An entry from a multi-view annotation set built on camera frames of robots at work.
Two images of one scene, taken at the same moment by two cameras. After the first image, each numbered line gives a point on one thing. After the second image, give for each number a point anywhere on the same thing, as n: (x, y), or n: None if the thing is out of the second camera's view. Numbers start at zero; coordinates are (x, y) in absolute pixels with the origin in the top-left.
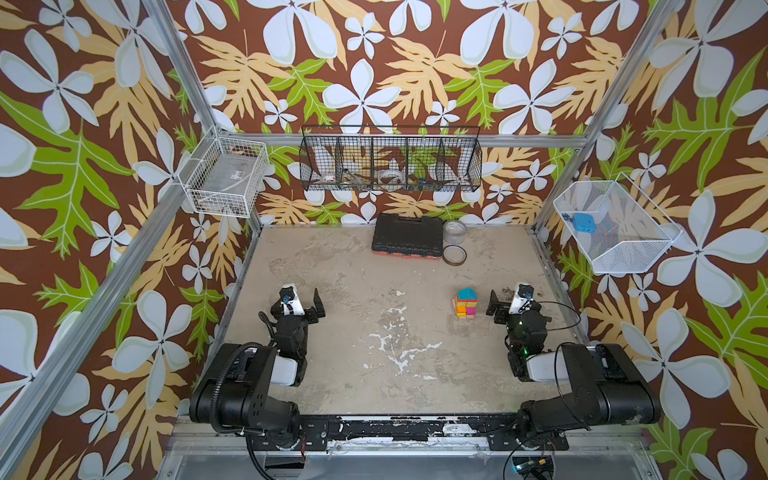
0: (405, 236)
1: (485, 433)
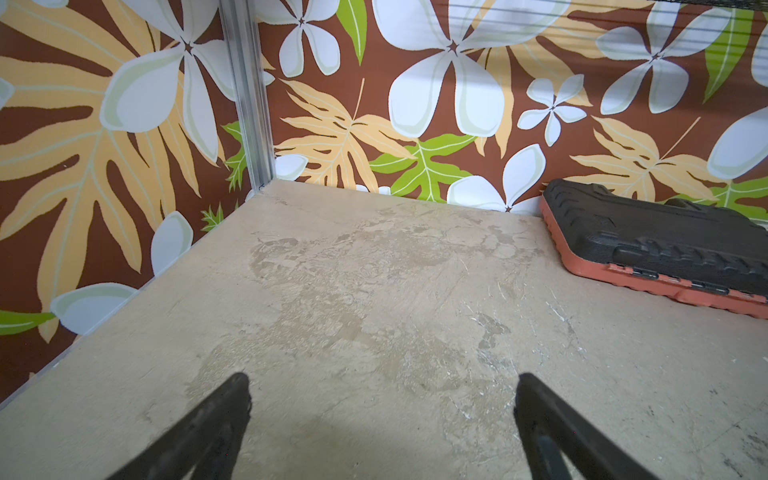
0: (674, 251)
1: None
